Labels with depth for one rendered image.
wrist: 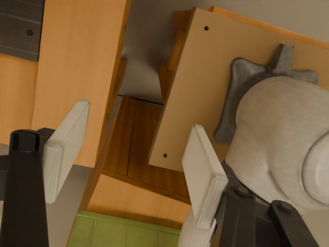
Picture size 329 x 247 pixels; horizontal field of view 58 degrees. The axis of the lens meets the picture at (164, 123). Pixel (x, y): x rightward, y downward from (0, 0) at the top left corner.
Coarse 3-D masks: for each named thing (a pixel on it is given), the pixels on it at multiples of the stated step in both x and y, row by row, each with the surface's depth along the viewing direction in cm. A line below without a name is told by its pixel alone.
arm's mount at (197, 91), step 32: (192, 32) 56; (224, 32) 57; (256, 32) 57; (192, 64) 58; (224, 64) 59; (320, 64) 60; (192, 96) 60; (224, 96) 61; (160, 128) 62; (160, 160) 65
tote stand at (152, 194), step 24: (120, 120) 117; (144, 120) 129; (120, 144) 97; (144, 144) 106; (96, 168) 118; (120, 168) 83; (144, 168) 90; (96, 192) 79; (120, 192) 79; (144, 192) 79; (168, 192) 83; (120, 216) 82; (144, 216) 82; (168, 216) 83
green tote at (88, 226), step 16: (80, 224) 75; (96, 224) 77; (112, 224) 78; (128, 224) 80; (144, 224) 82; (80, 240) 70; (96, 240) 72; (112, 240) 73; (128, 240) 75; (144, 240) 76; (160, 240) 78; (176, 240) 80
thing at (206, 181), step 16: (192, 128) 20; (192, 144) 19; (208, 144) 17; (192, 160) 18; (208, 160) 15; (192, 176) 17; (208, 176) 14; (224, 176) 14; (192, 192) 16; (208, 192) 14; (192, 208) 16; (208, 208) 14; (208, 224) 14
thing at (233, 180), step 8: (224, 168) 16; (232, 176) 16; (232, 184) 15; (224, 192) 14; (224, 200) 14; (256, 208) 13; (264, 208) 14; (216, 216) 14; (256, 216) 13; (264, 216) 13; (256, 224) 13; (264, 224) 13; (272, 224) 13; (256, 232) 13; (264, 232) 13; (272, 232) 13; (256, 240) 13; (264, 240) 13; (272, 240) 13
